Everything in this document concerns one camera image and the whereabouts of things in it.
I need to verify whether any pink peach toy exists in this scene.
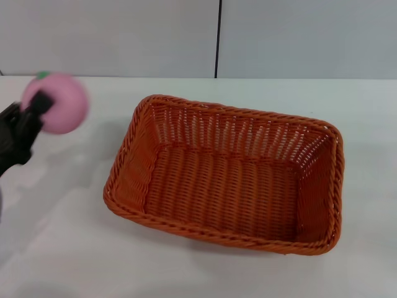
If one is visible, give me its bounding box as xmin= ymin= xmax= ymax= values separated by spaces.
xmin=20 ymin=71 xmax=91 ymax=135

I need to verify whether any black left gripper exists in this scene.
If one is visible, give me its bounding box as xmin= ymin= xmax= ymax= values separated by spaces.
xmin=0 ymin=91 xmax=56 ymax=176

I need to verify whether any orange woven plastic basket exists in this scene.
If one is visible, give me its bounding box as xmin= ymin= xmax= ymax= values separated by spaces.
xmin=102 ymin=94 xmax=345 ymax=256

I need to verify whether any black vertical wall strip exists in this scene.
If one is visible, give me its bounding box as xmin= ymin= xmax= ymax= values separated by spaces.
xmin=213 ymin=0 xmax=224 ymax=79

